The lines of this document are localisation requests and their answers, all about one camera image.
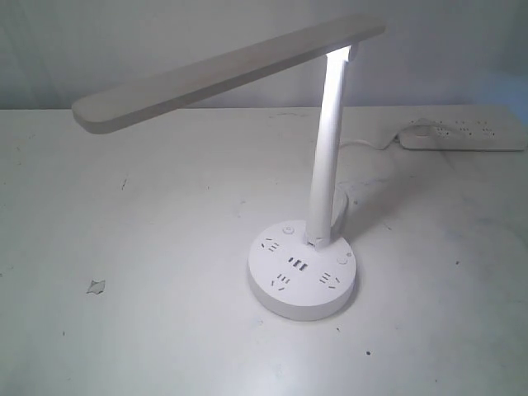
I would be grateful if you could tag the white desk lamp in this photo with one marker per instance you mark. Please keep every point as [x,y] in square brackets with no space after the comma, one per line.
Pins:
[303,270]

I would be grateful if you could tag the white power strip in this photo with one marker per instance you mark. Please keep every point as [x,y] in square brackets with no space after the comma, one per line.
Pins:
[463,135]

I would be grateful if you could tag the torn paper scrap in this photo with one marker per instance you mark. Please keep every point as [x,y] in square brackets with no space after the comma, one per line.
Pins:
[96,287]

